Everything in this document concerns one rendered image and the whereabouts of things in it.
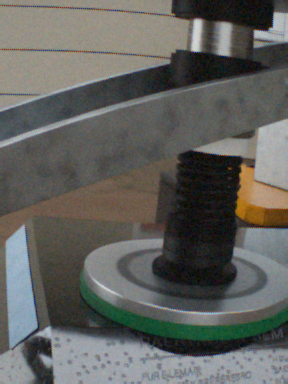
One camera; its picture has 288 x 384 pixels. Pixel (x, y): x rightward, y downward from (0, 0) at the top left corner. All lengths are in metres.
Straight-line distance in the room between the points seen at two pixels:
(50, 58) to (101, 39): 0.57
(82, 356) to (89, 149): 0.18
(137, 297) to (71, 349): 0.08
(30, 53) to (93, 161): 6.20
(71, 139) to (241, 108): 0.16
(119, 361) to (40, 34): 6.19
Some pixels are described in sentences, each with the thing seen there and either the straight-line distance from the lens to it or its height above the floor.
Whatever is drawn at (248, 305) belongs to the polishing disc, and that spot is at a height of 0.88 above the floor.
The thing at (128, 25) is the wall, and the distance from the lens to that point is 6.67.
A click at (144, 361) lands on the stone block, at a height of 0.82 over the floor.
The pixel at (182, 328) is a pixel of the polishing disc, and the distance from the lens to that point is 0.54.
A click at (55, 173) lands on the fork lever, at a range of 0.46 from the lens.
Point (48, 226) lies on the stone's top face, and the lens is 0.83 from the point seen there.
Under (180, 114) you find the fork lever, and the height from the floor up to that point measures 1.04.
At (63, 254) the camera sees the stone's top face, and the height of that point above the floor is 0.85.
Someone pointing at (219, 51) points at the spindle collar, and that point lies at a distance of 0.57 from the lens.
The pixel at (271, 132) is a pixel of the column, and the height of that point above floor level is 0.91.
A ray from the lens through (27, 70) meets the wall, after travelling 6.66.
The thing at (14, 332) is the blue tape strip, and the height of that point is 0.82.
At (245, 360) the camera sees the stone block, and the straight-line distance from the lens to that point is 0.58.
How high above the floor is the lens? 1.09
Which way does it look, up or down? 13 degrees down
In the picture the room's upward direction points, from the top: 6 degrees clockwise
